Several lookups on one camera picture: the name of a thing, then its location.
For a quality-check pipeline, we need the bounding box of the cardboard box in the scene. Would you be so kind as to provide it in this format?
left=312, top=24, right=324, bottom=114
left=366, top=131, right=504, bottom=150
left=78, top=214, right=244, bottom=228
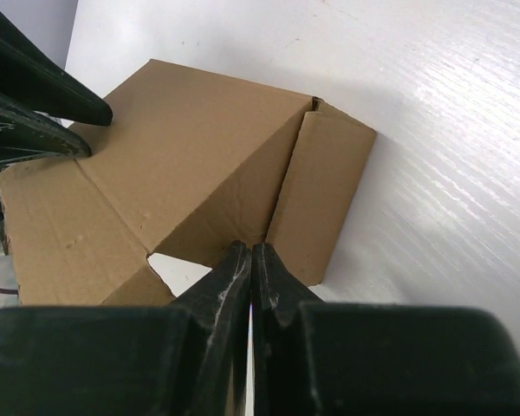
left=0, top=60, right=376, bottom=305

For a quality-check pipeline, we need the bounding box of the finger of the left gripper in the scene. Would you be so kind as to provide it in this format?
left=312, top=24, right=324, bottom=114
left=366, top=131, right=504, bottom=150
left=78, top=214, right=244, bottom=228
left=0, top=93, right=91, bottom=166
left=0, top=11, right=113, bottom=126

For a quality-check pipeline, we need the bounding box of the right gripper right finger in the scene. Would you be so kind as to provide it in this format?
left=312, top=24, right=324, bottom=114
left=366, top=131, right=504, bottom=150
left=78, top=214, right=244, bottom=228
left=251, top=244, right=520, bottom=415

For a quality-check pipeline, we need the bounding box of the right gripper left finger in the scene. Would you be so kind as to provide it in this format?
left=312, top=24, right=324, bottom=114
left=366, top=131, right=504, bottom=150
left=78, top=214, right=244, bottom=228
left=0, top=242, right=251, bottom=415

